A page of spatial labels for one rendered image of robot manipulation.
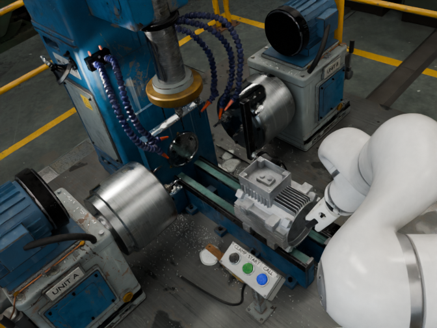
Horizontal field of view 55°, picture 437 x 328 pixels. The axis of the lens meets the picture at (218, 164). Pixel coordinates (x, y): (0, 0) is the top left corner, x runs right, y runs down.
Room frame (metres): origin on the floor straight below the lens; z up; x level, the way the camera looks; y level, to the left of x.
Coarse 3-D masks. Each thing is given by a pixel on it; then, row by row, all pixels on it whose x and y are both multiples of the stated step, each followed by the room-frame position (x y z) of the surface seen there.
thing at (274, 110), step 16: (256, 80) 1.31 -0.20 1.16; (272, 80) 1.30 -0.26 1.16; (240, 96) 1.23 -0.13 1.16; (256, 96) 1.22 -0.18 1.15; (272, 96) 1.23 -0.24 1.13; (288, 96) 1.26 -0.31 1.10; (224, 112) 1.28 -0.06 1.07; (240, 112) 1.21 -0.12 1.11; (256, 112) 1.17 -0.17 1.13; (272, 112) 1.19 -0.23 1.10; (288, 112) 1.22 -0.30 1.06; (224, 128) 1.31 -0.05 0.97; (240, 128) 1.17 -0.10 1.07; (256, 128) 1.16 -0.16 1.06; (272, 128) 1.16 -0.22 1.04; (240, 144) 1.24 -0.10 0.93; (256, 144) 1.17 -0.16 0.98
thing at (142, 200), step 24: (120, 168) 1.02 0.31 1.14; (144, 168) 0.96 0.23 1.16; (96, 192) 0.90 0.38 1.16; (120, 192) 0.89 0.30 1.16; (144, 192) 0.88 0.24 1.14; (168, 192) 0.94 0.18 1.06; (96, 216) 0.87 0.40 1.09; (120, 216) 0.82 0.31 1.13; (144, 216) 0.83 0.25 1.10; (168, 216) 0.86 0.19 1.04; (120, 240) 0.80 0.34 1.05; (144, 240) 0.80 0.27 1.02
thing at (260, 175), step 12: (252, 168) 0.90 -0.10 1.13; (264, 168) 0.90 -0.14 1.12; (276, 168) 0.87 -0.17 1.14; (240, 180) 0.87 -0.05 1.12; (252, 180) 0.86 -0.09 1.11; (264, 180) 0.84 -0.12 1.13; (276, 180) 0.84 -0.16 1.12; (288, 180) 0.83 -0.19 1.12; (252, 192) 0.83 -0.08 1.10; (264, 192) 0.79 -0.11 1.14; (276, 192) 0.79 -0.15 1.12; (264, 204) 0.79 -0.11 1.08
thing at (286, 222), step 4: (240, 192) 0.85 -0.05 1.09; (244, 192) 0.85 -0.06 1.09; (312, 192) 0.79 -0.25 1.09; (236, 196) 0.85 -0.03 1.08; (240, 196) 0.84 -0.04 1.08; (244, 196) 0.85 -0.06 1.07; (308, 196) 0.78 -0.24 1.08; (312, 196) 0.78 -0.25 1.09; (316, 196) 0.78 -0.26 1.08; (240, 220) 0.85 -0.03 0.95; (284, 220) 0.71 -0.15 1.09; (288, 220) 0.71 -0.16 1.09; (284, 224) 0.70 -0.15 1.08; (288, 224) 0.70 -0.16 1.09; (288, 248) 0.70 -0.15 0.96; (292, 248) 0.71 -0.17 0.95; (288, 252) 0.69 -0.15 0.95
